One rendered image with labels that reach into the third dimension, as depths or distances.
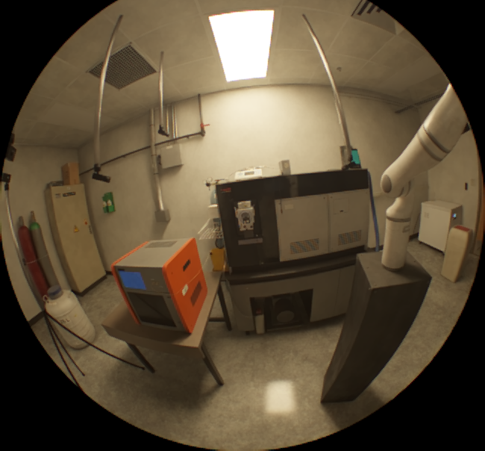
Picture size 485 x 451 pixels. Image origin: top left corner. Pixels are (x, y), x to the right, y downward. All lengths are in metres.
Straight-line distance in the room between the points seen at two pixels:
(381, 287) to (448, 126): 0.45
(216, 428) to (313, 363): 0.90
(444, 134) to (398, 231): 0.33
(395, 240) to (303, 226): 0.81
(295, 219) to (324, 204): 0.25
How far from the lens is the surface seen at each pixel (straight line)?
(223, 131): 2.45
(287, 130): 2.47
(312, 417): 1.47
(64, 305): 2.22
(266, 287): 1.36
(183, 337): 1.01
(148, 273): 0.85
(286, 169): 1.47
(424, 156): 0.47
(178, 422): 1.58
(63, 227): 3.45
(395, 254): 0.64
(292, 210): 1.23
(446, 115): 0.45
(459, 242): 2.76
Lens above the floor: 1.43
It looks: 9 degrees down
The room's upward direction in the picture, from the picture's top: 8 degrees counter-clockwise
